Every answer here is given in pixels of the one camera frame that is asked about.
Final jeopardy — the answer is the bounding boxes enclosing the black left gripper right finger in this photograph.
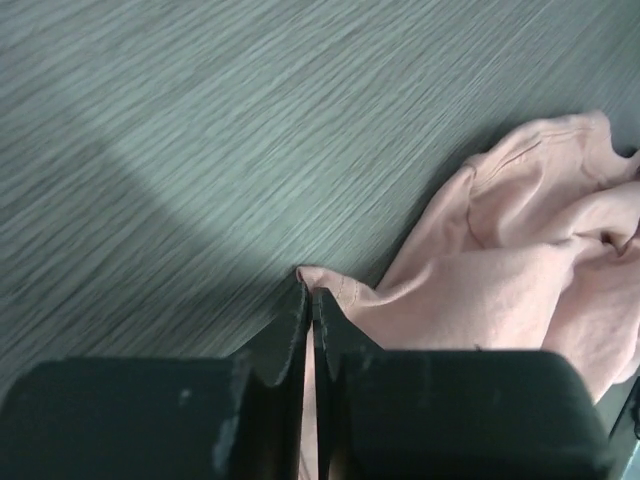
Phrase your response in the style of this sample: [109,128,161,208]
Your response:
[311,289,614,479]

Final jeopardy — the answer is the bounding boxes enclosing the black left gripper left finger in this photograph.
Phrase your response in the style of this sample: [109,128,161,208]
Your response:
[1,282,307,479]

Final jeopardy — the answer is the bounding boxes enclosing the pink printed t shirt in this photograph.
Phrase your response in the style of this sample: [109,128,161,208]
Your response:
[295,110,640,480]

